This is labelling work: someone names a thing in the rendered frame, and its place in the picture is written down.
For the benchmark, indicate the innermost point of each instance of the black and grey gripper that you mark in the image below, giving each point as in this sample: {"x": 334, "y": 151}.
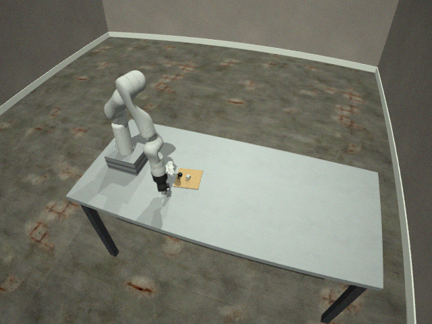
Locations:
{"x": 160, "y": 177}

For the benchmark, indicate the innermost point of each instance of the tan flat square mat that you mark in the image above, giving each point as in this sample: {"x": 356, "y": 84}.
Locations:
{"x": 193, "y": 182}

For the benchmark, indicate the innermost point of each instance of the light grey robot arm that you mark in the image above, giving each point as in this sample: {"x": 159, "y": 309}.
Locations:
{"x": 128, "y": 86}

